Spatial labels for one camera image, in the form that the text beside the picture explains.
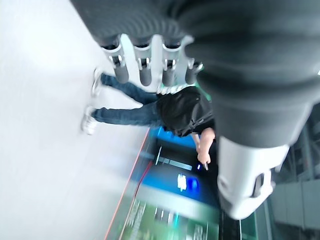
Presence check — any person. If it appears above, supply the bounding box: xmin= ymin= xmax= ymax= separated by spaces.
xmin=81 ymin=67 xmax=217 ymax=171

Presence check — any red cable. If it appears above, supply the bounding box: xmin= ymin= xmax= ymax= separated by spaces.
xmin=131 ymin=159 xmax=154 ymax=201

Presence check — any person's hand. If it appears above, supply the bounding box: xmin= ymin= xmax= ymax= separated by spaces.
xmin=196 ymin=151 xmax=211 ymax=171

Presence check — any blue and green display wall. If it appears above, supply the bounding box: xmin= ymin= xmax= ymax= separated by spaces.
xmin=117 ymin=126 xmax=258 ymax=240

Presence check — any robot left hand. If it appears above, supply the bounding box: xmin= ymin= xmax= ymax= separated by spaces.
xmin=69 ymin=0 xmax=320 ymax=221

